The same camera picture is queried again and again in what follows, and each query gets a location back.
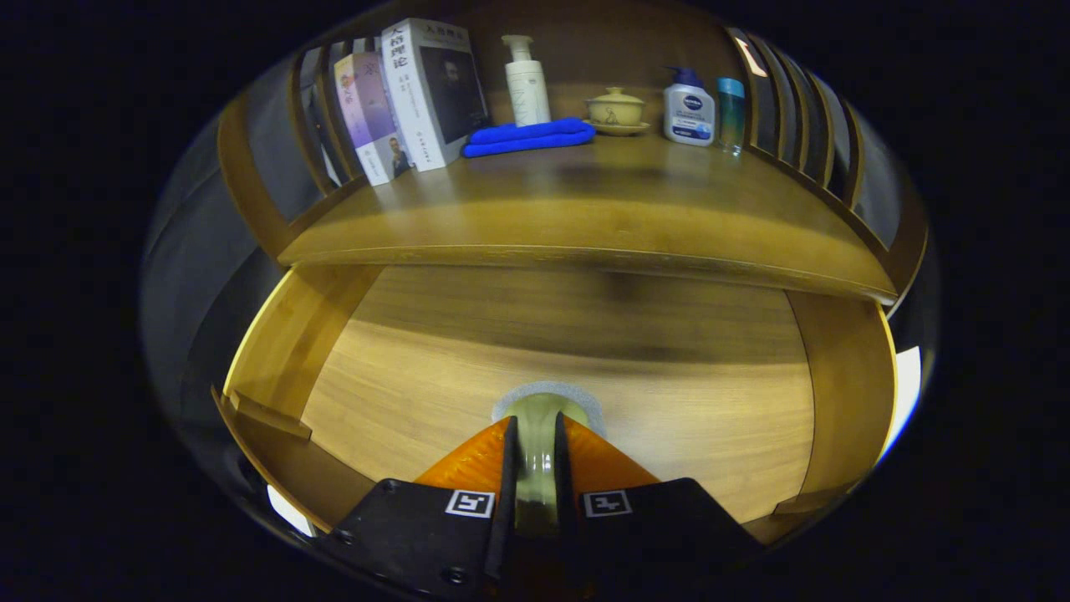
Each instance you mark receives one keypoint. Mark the pale green ornament grey base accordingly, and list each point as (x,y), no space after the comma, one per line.
(537,451)

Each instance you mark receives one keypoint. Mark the white pump bottle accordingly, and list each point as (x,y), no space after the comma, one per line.
(527,88)

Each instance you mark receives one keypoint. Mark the yellow lidded teacup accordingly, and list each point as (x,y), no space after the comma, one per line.
(616,110)

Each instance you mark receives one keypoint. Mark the purple book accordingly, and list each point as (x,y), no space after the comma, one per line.
(368,117)

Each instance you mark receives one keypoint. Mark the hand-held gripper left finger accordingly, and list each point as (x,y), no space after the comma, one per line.
(506,493)

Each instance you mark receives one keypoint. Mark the wooden countertop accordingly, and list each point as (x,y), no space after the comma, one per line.
(602,209)

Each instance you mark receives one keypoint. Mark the wooden drawer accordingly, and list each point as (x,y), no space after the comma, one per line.
(501,351)

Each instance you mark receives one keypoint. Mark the white board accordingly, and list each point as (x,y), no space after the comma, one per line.
(907,393)

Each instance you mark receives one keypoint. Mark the wooden cabinet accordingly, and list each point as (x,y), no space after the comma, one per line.
(242,176)

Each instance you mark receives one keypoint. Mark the teal slim bottle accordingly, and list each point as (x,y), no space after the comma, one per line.
(730,113)

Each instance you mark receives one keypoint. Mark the white bottle blue cap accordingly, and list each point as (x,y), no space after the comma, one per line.
(690,113)

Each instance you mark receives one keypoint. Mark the blue folded cloth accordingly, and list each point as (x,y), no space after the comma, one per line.
(527,136)

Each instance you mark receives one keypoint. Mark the white book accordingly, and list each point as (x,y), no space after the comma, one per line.
(426,92)

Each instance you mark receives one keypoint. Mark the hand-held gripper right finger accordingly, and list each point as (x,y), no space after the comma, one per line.
(565,493)

